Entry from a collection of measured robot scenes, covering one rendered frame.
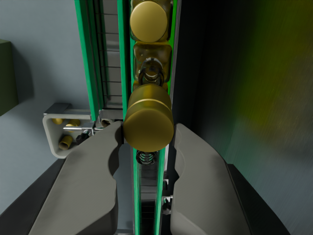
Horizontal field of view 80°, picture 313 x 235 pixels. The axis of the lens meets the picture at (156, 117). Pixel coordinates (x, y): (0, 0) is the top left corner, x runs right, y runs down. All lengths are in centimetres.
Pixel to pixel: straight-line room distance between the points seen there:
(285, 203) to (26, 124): 80
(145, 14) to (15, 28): 57
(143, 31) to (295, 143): 16
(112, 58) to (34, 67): 31
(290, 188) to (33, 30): 68
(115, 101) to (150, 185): 34
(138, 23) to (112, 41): 30
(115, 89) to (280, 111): 40
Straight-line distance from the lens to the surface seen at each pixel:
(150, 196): 76
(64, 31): 65
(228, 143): 30
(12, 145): 94
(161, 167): 53
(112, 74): 50
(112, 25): 48
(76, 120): 70
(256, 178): 24
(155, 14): 19
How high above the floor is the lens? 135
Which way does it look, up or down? 61 degrees down
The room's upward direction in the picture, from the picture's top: 179 degrees clockwise
